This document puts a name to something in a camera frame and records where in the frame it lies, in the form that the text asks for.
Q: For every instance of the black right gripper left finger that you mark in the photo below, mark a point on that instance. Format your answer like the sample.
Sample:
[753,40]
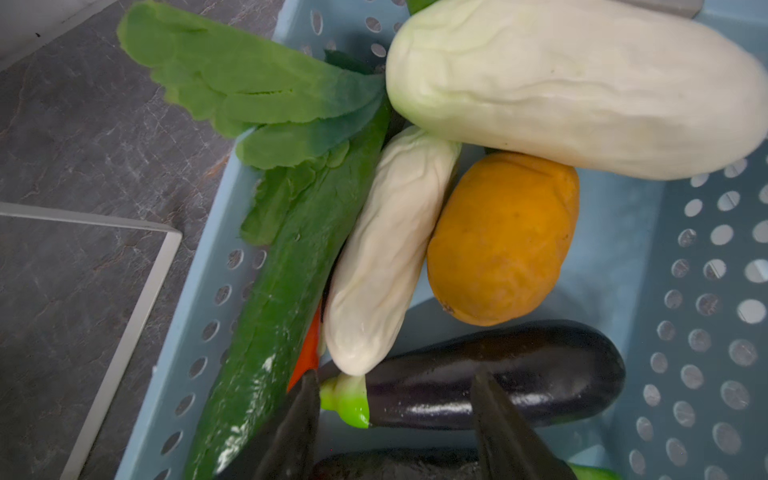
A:
[284,446]

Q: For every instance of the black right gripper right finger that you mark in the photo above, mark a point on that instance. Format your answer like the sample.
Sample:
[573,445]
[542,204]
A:
[508,448]

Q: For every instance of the dark purple eggplant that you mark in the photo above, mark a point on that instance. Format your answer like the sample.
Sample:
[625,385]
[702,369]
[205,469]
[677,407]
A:
[553,371]

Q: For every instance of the red chili pepper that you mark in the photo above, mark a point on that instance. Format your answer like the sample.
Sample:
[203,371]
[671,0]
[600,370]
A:
[308,358]

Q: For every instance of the white shelf rack with wood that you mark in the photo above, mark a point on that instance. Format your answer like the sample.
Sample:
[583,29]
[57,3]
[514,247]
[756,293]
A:
[81,325]

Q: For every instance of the green leafy vegetable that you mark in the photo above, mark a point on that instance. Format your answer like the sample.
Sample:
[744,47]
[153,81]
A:
[314,130]

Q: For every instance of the white radish vegetable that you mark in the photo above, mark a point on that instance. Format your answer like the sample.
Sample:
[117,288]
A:
[591,84]

